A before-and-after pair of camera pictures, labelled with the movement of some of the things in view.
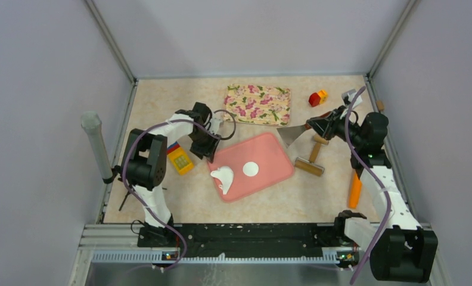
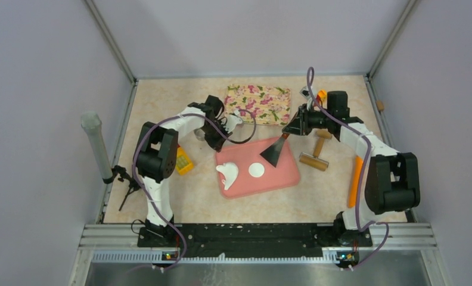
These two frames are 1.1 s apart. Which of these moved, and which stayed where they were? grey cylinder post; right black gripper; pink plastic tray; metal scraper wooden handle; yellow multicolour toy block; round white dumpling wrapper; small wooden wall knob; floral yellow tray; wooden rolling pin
Moved: right black gripper; metal scraper wooden handle; pink plastic tray; round white dumpling wrapper; wooden rolling pin
Stayed: floral yellow tray; grey cylinder post; yellow multicolour toy block; small wooden wall knob
